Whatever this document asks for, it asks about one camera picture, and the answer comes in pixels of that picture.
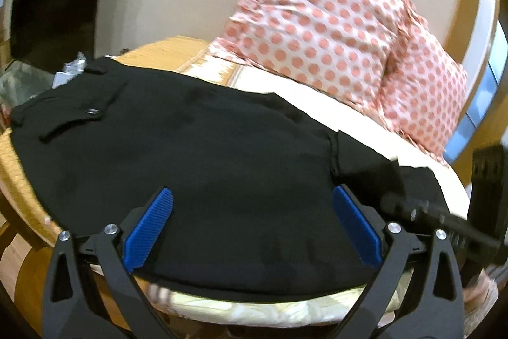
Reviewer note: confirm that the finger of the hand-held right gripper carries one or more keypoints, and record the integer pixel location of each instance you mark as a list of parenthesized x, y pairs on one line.
[(436, 220)]

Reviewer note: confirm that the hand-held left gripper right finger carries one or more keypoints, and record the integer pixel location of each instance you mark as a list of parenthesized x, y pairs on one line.
[(357, 227)]

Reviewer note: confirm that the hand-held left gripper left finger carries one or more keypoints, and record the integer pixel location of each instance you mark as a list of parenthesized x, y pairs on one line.
[(149, 229)]

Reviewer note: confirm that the black pants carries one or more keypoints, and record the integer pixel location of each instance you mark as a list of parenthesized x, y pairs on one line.
[(222, 172)]

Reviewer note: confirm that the small pink polka dot pillow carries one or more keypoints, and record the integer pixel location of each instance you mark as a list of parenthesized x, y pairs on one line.
[(426, 96)]

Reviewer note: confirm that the bed with orange mat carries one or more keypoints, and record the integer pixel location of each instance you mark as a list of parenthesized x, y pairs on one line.
[(166, 53)]

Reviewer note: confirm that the crumpled silver wrapper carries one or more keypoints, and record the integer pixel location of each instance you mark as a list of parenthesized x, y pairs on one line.
[(70, 69)]

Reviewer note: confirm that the large pink polka dot pillow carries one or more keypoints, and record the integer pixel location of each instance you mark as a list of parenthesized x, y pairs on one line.
[(317, 25)]

